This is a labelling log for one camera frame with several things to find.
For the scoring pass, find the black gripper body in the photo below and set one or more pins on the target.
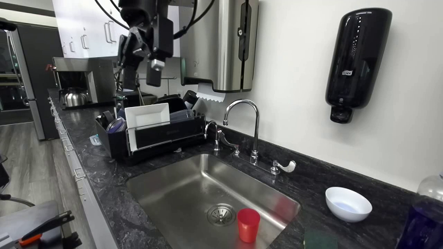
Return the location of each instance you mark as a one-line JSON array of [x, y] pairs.
[[135, 11]]

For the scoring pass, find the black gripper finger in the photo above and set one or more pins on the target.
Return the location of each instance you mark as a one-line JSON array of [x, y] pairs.
[[162, 41], [127, 49]]

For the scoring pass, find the stainless steel appliance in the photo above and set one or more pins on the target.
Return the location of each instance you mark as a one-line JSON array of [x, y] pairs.
[[83, 63]]

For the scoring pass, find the white plastic tray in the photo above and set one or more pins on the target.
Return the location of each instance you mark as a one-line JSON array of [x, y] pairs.
[[147, 114]]

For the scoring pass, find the silver kettle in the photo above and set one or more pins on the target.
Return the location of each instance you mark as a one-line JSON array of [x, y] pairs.
[[75, 98]]

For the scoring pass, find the white paper towel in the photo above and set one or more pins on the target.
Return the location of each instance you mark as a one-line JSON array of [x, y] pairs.
[[210, 96]]

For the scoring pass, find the black dish rack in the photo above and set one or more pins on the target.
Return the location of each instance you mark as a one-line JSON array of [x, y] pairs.
[[156, 135]]

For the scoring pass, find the small white blue sticker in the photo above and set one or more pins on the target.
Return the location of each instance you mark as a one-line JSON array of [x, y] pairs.
[[95, 139]]

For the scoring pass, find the chrome sink faucet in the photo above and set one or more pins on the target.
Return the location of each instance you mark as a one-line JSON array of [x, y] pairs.
[[254, 138]]

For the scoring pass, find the stainless steel sink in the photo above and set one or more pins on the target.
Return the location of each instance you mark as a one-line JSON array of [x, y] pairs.
[[174, 197]]

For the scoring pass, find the white base cabinet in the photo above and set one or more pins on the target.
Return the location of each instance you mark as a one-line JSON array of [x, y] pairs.
[[91, 215]]

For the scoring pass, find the metal sink drain strainer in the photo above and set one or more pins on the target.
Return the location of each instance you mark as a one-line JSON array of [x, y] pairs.
[[220, 214]]

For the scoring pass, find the orange black hand tool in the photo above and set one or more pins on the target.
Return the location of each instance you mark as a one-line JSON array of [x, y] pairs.
[[45, 222]]

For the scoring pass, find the red plastic cup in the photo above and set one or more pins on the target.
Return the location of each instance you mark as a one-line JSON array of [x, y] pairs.
[[248, 225]]

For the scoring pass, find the white bowl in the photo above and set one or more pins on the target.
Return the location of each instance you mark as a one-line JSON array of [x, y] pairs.
[[347, 204]]

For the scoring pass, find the green sponge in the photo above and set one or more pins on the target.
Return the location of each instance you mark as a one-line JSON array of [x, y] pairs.
[[320, 240]]

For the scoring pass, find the clear glass container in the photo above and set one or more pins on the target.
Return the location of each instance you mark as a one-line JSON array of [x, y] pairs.
[[433, 186]]

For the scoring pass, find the blue soap bottle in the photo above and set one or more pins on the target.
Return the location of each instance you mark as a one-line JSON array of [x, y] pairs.
[[422, 229]]

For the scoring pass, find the white wall cabinet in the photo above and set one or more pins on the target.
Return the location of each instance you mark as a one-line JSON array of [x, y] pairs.
[[77, 18]]

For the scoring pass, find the grey metal shelf frame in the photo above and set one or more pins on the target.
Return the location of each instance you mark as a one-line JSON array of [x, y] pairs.
[[26, 83]]

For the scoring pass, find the black wall soap dispenser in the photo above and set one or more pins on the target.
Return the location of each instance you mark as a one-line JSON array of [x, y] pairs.
[[357, 59]]

